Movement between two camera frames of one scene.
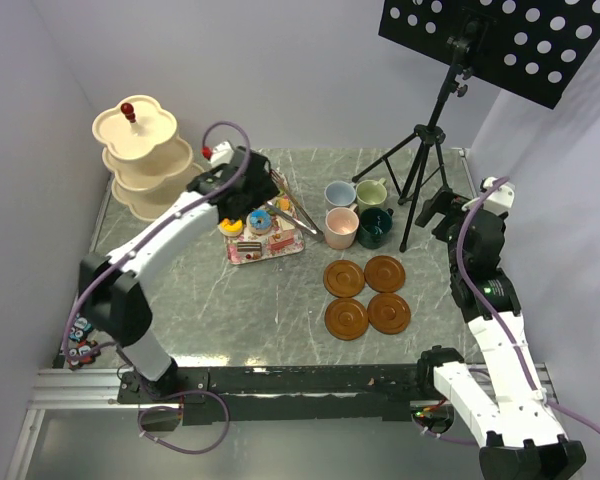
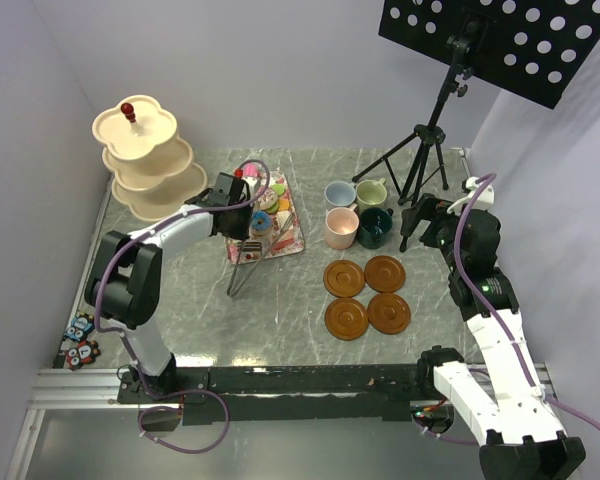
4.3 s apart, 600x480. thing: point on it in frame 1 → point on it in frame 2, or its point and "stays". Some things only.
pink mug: (341, 227) stays
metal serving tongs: (313, 229) → (232, 293)
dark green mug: (374, 224) stays
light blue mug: (340, 193) stays
